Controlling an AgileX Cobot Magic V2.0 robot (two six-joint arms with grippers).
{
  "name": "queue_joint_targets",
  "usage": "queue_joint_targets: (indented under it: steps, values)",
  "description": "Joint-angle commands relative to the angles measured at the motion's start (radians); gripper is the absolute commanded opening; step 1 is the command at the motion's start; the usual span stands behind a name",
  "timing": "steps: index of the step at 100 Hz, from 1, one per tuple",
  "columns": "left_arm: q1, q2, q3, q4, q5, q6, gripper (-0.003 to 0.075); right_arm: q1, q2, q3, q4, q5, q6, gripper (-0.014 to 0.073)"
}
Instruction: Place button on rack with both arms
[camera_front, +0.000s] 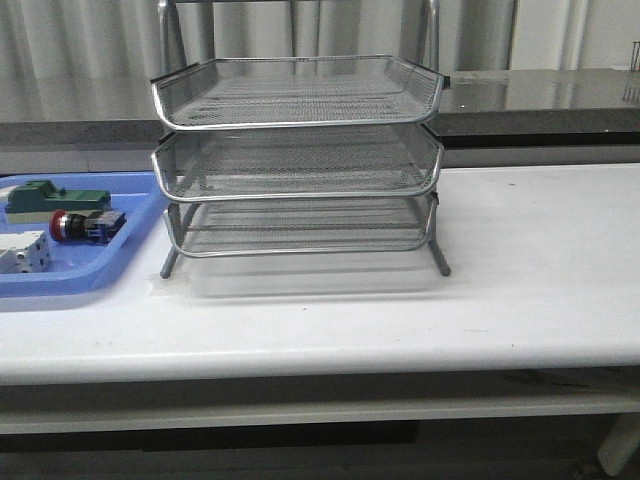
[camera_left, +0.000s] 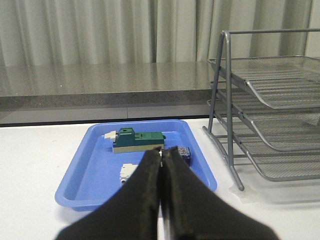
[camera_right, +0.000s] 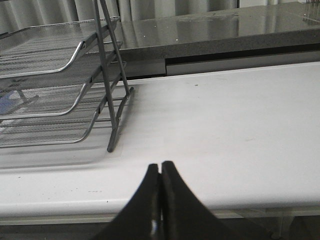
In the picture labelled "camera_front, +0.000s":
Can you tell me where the silver mesh tray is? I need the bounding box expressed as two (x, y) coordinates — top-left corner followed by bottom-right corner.
(151, 124), (444, 203)
(151, 55), (446, 131)
(164, 195), (437, 258)

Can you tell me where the red emergency stop button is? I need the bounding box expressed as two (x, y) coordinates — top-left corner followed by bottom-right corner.
(49, 209), (127, 244)

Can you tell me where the blue plastic tray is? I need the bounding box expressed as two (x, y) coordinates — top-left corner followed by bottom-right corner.
(1, 171), (166, 298)

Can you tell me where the dark grey background counter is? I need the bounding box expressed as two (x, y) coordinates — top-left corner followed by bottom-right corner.
(1, 69), (639, 148)

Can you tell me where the white circuit breaker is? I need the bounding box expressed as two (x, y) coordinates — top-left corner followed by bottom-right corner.
(1, 230), (51, 274)

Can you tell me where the white table leg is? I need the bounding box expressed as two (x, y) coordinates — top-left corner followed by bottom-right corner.
(597, 413), (640, 476)

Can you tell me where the silver rack frame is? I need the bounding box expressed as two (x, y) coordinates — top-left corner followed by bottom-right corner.
(157, 0), (452, 280)

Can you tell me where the green and beige switch block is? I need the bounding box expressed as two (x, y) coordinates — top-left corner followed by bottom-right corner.
(5, 180), (111, 224)

